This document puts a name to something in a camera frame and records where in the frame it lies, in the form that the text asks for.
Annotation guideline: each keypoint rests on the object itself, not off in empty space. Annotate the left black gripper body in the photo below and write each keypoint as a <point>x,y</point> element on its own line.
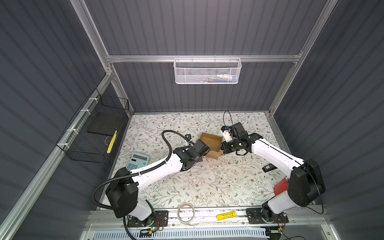
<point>202,148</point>

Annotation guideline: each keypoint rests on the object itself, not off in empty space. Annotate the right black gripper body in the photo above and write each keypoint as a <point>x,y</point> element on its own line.
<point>227,146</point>

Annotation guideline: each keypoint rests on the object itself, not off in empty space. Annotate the brown cardboard box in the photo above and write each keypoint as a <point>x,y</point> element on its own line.
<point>214,143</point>

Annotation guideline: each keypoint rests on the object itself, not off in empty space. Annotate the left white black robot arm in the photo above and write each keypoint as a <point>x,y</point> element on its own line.
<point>123,194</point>

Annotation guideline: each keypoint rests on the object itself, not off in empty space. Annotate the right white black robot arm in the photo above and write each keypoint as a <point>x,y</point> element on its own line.
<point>303,182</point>

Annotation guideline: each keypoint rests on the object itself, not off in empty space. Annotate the floral table mat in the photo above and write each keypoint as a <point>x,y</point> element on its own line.
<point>227,181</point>

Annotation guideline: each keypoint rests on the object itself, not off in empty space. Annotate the small black device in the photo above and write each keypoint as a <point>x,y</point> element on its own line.
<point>268,168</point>

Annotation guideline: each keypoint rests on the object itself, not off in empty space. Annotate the teal calculator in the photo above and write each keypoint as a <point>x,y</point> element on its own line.
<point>137,161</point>

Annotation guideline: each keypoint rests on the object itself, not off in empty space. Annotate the markers in white basket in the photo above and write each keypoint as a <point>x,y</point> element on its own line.
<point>225,78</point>

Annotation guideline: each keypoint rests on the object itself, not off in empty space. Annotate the clear tape roll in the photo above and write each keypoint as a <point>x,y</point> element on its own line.
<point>186,213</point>

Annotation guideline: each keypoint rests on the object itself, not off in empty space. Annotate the red pencil cup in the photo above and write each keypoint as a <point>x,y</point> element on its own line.
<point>281,186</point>

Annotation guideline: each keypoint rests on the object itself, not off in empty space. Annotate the yellow label tag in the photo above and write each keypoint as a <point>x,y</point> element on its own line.
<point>225,216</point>

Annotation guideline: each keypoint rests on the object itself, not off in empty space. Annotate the black flat pad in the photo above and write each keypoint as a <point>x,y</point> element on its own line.
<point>104,124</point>

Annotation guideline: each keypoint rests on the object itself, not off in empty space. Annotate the white vented strip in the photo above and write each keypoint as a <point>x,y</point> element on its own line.
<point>204,234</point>

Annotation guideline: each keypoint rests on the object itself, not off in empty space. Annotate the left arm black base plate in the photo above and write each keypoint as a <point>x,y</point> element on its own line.
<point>156,219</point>

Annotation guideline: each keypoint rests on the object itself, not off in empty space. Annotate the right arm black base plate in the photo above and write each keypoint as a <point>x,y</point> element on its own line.
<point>255,216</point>

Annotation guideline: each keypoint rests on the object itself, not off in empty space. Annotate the white wire mesh basket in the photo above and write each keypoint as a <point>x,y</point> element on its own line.
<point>190,71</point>

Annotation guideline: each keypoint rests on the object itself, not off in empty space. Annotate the black wire basket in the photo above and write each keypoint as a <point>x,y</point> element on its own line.
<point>79,145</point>

